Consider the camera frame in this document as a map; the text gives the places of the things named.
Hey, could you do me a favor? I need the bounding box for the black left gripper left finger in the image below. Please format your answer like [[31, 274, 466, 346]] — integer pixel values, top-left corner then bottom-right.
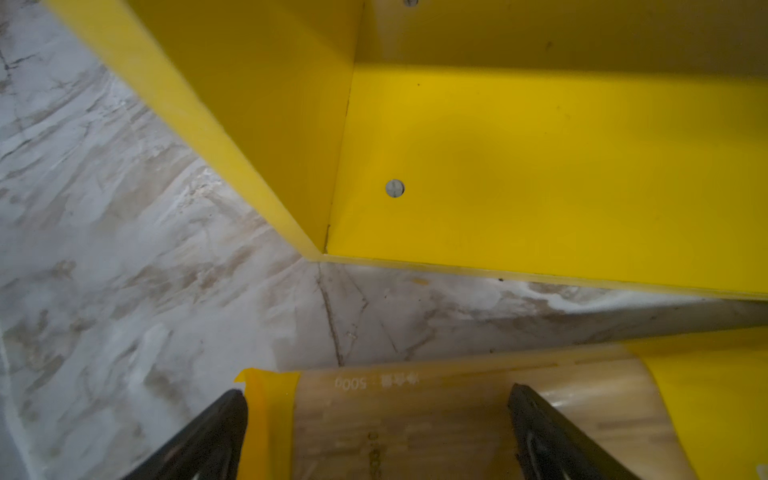
[[124, 389, 248, 480]]

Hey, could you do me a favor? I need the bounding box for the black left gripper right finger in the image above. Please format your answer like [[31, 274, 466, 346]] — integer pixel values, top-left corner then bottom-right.
[[507, 384, 638, 480]]

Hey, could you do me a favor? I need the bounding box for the yellow spaghetti bag crosswise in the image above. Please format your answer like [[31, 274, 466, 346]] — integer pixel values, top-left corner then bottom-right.
[[237, 327, 767, 479]]

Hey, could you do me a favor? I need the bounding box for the yellow shelf unit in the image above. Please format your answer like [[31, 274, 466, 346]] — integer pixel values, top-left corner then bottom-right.
[[50, 1, 767, 299]]

